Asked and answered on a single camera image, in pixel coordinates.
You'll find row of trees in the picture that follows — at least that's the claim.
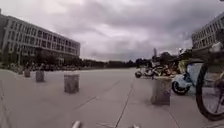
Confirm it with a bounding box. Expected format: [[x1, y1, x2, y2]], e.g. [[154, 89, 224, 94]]
[[0, 49, 194, 69]]

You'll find grey paved plaza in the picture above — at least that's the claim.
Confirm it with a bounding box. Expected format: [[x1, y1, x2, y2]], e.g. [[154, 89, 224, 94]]
[[0, 68, 224, 128]]

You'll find distant tower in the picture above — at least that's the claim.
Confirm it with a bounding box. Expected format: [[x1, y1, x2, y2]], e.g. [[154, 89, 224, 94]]
[[153, 47, 158, 61]]

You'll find long row of parked bicycles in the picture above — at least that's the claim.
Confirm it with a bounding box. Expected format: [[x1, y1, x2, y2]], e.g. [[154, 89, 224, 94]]
[[0, 61, 98, 72]]

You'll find white and blue scooter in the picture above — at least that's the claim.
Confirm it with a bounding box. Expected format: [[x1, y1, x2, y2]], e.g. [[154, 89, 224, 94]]
[[171, 61, 201, 96]]

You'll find long grey building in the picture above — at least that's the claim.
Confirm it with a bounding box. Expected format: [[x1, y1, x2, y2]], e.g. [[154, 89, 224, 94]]
[[0, 9, 82, 64]]

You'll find white bicycle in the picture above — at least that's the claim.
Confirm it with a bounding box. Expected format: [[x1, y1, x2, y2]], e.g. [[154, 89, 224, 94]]
[[186, 41, 224, 122]]

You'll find pale grid-front building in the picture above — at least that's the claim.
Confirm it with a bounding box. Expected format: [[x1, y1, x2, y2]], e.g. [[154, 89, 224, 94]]
[[191, 12, 224, 51]]

